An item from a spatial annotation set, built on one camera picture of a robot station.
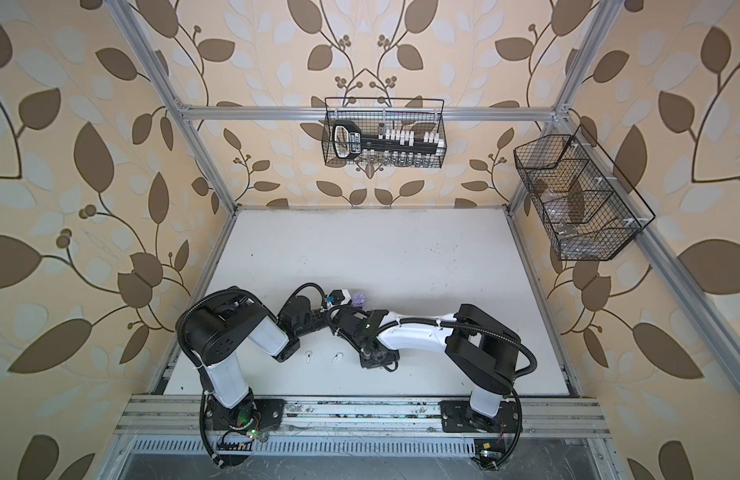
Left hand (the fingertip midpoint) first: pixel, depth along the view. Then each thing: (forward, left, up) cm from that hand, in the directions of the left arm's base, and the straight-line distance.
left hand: (360, 302), depth 86 cm
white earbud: (-13, +6, -8) cm, 16 cm away
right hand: (-15, -5, -8) cm, 18 cm away
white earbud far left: (-13, +14, -8) cm, 21 cm away
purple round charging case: (+1, 0, 0) cm, 1 cm away
